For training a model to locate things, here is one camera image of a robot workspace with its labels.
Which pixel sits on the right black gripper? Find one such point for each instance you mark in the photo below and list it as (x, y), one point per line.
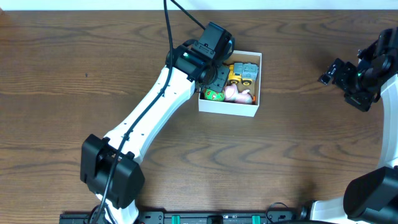
(344, 79)

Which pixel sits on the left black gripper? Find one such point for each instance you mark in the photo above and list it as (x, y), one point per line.
(218, 78)

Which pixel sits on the white toy duck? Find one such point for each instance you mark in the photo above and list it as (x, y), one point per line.
(233, 95)

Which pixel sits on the yellow grey toy truck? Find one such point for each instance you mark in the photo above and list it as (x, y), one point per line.
(244, 73)

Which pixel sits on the green numbered ball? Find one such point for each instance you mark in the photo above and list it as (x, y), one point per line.
(214, 95)

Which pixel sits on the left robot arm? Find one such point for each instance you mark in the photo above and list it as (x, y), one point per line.
(110, 166)

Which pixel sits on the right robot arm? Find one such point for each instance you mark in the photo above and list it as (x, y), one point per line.
(372, 197)

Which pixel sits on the white cardboard box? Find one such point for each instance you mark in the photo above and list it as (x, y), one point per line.
(222, 107)

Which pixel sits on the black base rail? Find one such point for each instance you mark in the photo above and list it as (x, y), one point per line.
(272, 215)

